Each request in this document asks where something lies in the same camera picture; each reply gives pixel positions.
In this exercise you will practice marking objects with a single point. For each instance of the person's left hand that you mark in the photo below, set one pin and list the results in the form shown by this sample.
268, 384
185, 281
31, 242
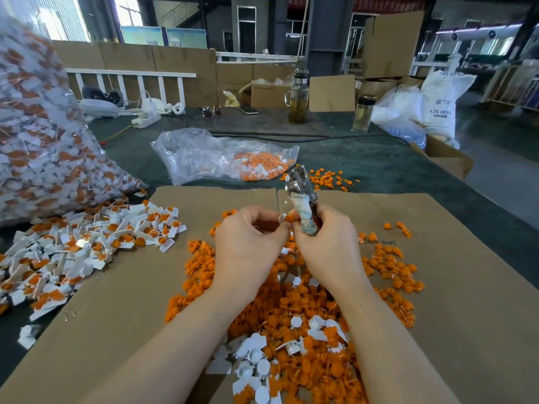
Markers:
246, 250

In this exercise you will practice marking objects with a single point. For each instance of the person's right hand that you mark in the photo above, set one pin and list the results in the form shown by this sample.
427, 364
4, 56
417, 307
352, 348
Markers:
333, 250

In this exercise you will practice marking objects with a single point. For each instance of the orange white plastic piece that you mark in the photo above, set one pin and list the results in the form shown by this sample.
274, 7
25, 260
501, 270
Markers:
174, 229

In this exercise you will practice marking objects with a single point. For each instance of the pile of orange and white parts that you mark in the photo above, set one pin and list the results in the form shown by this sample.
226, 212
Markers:
299, 340

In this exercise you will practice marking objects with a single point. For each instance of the pile of assembled white-orange parts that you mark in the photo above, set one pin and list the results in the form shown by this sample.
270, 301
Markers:
57, 260

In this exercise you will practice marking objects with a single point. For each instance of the person's left forearm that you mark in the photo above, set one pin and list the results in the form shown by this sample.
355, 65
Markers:
160, 359

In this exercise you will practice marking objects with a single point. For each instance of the scatter of orange offcuts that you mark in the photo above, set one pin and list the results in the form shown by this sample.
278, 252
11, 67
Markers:
333, 179

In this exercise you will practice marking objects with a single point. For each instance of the small clear plastic bag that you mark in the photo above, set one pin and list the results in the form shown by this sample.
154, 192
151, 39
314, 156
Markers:
199, 156

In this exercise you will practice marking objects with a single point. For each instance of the black phone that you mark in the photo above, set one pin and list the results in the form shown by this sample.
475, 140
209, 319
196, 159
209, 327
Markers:
249, 111

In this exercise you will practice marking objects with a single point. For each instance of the glass bottle with black lid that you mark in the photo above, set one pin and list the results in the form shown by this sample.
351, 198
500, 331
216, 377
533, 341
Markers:
364, 113

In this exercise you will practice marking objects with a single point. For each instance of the open brown cardboard box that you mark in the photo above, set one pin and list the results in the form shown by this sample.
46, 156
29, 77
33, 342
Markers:
443, 157

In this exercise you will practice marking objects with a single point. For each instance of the clear blue plastic bag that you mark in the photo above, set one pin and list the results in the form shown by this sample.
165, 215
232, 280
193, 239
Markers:
400, 118

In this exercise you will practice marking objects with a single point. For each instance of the open cardboard box with paper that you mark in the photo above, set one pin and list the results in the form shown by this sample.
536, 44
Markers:
267, 96

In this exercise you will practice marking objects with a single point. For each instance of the glass tea jar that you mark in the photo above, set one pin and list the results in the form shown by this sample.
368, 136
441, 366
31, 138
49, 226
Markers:
298, 97

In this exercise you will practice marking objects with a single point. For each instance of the flat brown cardboard panel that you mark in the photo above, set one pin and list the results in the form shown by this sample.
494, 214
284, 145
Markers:
333, 93

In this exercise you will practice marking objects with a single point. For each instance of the white power strip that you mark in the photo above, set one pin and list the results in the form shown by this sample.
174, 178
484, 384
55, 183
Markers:
147, 120

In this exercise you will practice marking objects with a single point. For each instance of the brown cardboard sheet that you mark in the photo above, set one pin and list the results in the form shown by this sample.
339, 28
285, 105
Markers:
93, 320
495, 302

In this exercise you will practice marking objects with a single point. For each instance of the white woven sack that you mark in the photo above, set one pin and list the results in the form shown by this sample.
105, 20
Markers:
447, 102

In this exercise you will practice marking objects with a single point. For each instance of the row of upright cardboard sheets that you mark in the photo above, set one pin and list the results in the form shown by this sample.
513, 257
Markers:
195, 64

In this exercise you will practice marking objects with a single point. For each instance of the white oval plastic device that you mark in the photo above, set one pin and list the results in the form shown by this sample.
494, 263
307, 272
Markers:
99, 108

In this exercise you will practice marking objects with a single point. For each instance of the large clear bag of seals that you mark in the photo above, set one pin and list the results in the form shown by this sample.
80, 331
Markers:
50, 160

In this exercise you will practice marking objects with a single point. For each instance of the tall brown cardboard box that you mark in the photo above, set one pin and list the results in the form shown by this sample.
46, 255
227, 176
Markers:
394, 43

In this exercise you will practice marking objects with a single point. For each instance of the dark steel pillar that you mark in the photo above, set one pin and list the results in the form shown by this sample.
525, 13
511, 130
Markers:
330, 34

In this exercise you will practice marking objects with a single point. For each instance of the white metal rack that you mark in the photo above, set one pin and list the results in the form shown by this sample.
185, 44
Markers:
516, 81

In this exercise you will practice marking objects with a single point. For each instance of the white railing frame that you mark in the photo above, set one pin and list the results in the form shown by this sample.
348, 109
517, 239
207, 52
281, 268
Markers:
130, 75

